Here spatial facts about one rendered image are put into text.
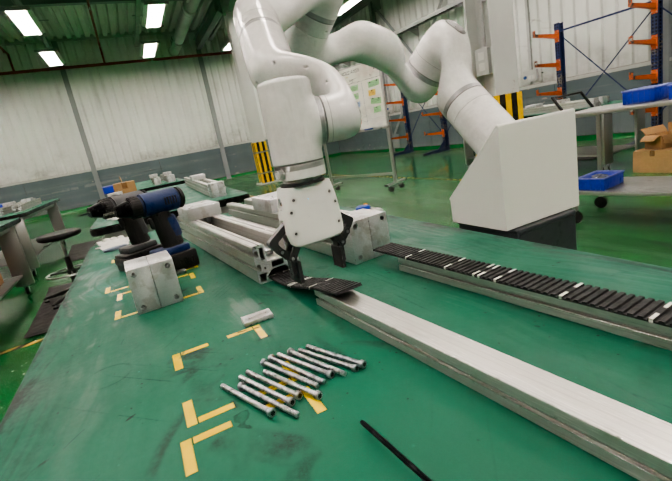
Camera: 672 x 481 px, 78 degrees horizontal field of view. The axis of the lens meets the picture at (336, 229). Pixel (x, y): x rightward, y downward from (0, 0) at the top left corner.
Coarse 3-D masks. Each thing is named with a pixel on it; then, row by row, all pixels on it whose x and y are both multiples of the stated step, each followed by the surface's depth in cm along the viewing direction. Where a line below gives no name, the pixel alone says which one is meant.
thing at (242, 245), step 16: (192, 224) 134; (208, 224) 124; (224, 224) 129; (240, 224) 115; (256, 224) 110; (192, 240) 142; (208, 240) 120; (224, 240) 104; (240, 240) 95; (256, 240) 106; (224, 256) 109; (240, 256) 96; (256, 256) 89; (272, 256) 92; (256, 272) 89
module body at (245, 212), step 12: (228, 204) 162; (240, 204) 154; (252, 204) 160; (240, 216) 153; (252, 216) 141; (264, 216) 134; (276, 216) 122; (276, 228) 128; (324, 240) 102; (324, 252) 102
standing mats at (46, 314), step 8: (616, 152) 610; (96, 240) 684; (72, 248) 650; (80, 248) 636; (88, 248) 624; (72, 256) 583; (80, 256) 573; (56, 288) 425; (64, 288) 421; (48, 304) 376; (40, 312) 356; (48, 312) 353; (56, 312) 349; (40, 320) 336; (48, 320) 332; (32, 328) 320; (40, 328) 316; (48, 328) 313; (24, 336) 306
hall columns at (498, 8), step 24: (504, 0) 351; (480, 24) 373; (504, 24) 355; (240, 48) 1028; (480, 48) 379; (504, 48) 358; (240, 72) 1035; (504, 72) 362; (504, 96) 363; (264, 144) 1083; (264, 168) 1092
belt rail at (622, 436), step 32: (352, 320) 63; (384, 320) 56; (416, 320) 55; (416, 352) 51; (448, 352) 46; (480, 352) 45; (480, 384) 43; (512, 384) 39; (544, 384) 38; (576, 384) 38; (544, 416) 37; (576, 416) 34; (608, 416) 33; (640, 416) 33; (608, 448) 33; (640, 448) 30; (640, 480) 31
